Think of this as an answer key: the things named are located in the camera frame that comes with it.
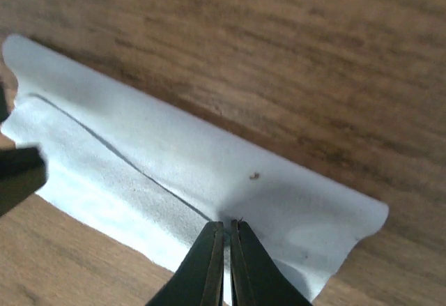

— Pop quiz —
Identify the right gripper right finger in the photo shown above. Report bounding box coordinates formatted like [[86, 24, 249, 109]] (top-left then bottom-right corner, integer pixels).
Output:
[[230, 220, 311, 306]]

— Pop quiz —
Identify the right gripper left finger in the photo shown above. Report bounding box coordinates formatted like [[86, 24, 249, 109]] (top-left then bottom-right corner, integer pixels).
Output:
[[147, 222, 224, 306]]

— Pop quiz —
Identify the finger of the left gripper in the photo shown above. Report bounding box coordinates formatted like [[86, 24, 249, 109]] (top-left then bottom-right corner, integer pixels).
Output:
[[0, 84, 9, 123], [1, 147, 47, 216]]

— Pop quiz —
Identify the light blue cleaning cloth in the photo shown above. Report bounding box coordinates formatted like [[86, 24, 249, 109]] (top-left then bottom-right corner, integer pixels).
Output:
[[1, 35, 389, 299]]

